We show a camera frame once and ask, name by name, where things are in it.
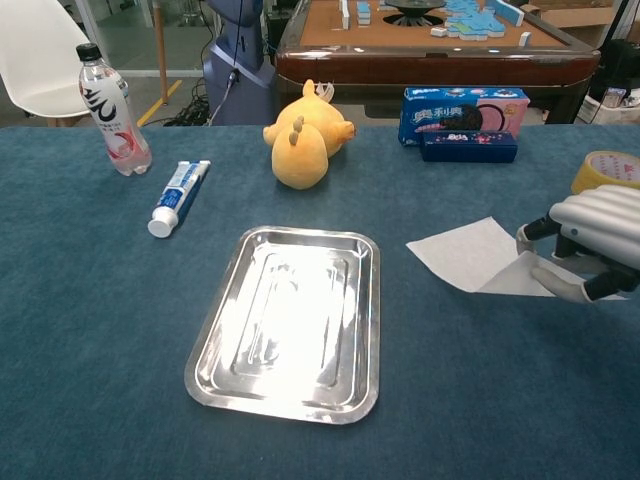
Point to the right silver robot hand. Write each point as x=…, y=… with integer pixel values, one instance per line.
x=605, y=225

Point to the translucent white paper sheet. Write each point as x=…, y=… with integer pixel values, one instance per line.
x=465, y=250

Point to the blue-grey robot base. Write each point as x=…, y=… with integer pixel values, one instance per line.
x=240, y=85

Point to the silver metal tray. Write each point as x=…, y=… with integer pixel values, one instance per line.
x=290, y=325

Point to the yellow tape roll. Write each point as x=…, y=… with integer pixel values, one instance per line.
x=610, y=167

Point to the white storage box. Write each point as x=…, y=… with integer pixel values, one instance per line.
x=612, y=105

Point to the small dark blue box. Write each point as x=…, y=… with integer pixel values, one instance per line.
x=467, y=147

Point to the blue pink cookie box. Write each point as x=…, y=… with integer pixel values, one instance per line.
x=440, y=112

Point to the white mahjong tile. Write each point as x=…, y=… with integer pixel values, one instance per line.
x=525, y=39
x=439, y=32

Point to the brown cardboard box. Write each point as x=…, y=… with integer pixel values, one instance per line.
x=575, y=17

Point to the blue mahjong tile row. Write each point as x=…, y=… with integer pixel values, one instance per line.
x=363, y=12
x=507, y=12

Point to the blue mahjong tile pile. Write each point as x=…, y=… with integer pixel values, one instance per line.
x=472, y=22

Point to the brown mahjong table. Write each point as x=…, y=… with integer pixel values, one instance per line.
x=400, y=67

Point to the black mahjong table centre dish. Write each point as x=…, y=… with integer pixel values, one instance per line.
x=412, y=11

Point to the yellow plush duck toy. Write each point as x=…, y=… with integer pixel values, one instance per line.
x=300, y=150

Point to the blue white toothpaste tube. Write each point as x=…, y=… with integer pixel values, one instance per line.
x=175, y=197

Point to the brown wooden pole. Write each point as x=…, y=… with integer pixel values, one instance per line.
x=161, y=50

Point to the clear drink bottle black cap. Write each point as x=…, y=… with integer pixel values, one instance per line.
x=112, y=115

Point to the blue table cloth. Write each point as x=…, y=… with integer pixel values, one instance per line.
x=100, y=325

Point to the white chair wooden legs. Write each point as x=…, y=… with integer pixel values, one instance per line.
x=35, y=60

